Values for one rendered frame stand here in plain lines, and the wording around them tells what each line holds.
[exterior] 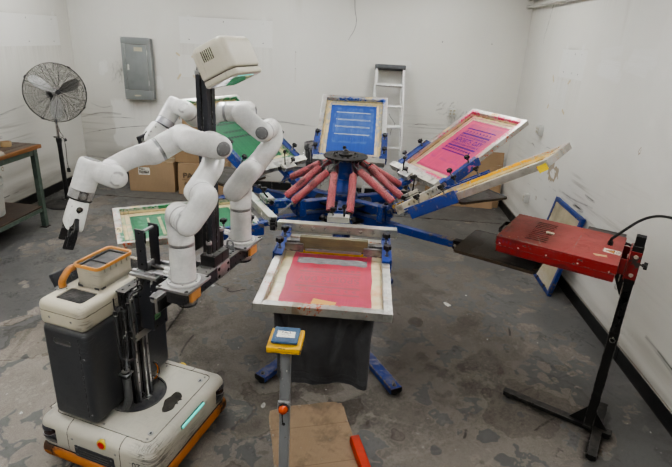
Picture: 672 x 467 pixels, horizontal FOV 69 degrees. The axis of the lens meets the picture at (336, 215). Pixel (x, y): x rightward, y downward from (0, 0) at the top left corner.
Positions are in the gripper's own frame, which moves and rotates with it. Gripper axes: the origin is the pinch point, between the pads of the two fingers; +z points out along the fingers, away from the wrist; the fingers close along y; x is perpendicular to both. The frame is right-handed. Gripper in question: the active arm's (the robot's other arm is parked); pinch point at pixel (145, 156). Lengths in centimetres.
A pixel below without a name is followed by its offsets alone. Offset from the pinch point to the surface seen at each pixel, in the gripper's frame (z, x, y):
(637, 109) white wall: -192, 98, -243
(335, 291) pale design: 15, 58, -82
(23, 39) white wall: -89, -460, -13
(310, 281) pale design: 16, 43, -80
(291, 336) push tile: 38, 74, -51
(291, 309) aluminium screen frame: 30, 60, -59
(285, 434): 77, 71, -77
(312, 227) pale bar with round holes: -13, 2, -105
